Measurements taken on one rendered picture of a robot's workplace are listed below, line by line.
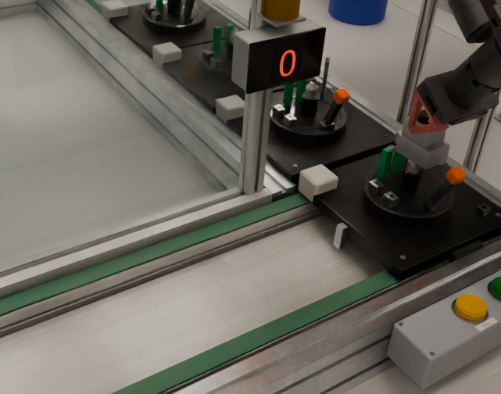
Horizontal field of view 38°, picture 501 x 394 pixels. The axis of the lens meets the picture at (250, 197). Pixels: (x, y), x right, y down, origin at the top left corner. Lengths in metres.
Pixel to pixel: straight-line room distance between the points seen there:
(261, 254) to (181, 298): 0.15
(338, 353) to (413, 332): 0.10
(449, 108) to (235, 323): 0.40
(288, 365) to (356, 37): 1.20
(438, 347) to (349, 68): 0.96
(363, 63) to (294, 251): 0.80
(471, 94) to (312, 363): 0.39
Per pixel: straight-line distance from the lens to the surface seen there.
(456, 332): 0.97
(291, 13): 0.94
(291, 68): 0.98
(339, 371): 0.94
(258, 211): 1.11
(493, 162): 1.51
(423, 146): 1.06
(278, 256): 1.08
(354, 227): 1.07
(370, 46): 1.89
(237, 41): 0.95
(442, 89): 0.99
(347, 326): 0.94
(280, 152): 1.21
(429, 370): 0.94
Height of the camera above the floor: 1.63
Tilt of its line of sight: 37 degrees down
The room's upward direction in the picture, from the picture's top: 5 degrees clockwise
